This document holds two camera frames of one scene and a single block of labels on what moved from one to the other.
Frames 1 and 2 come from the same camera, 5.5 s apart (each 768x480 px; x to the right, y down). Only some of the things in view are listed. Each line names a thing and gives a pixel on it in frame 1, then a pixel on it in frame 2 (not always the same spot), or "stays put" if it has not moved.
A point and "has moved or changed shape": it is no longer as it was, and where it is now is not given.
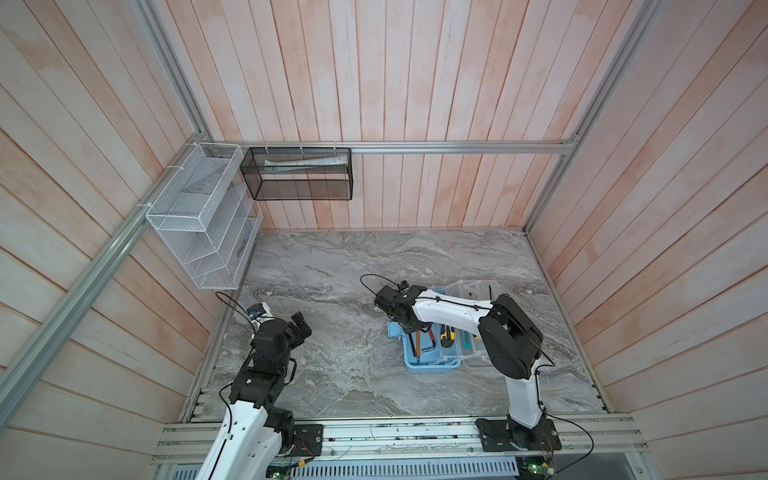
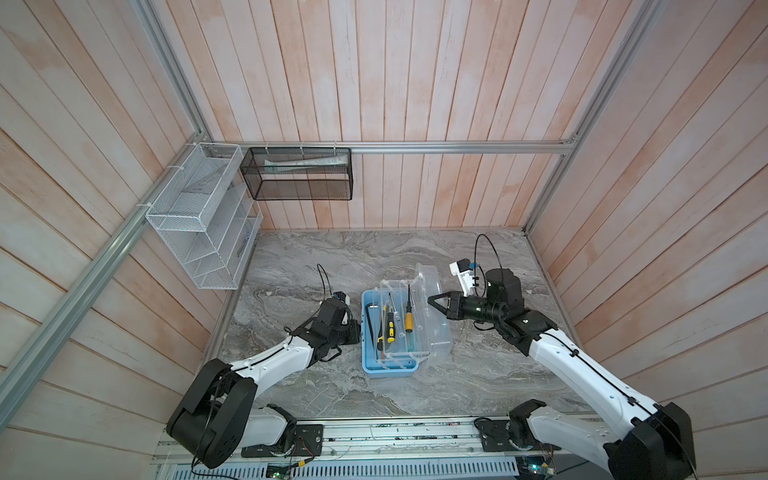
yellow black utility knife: (447, 335) to (380, 338)
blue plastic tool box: (439, 347) has moved or changed shape
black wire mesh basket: (299, 173) stays put
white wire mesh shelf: (208, 217) stays put
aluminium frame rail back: (543, 143) stays put
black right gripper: (414, 328) to (455, 299)
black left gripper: (301, 325) to (354, 337)
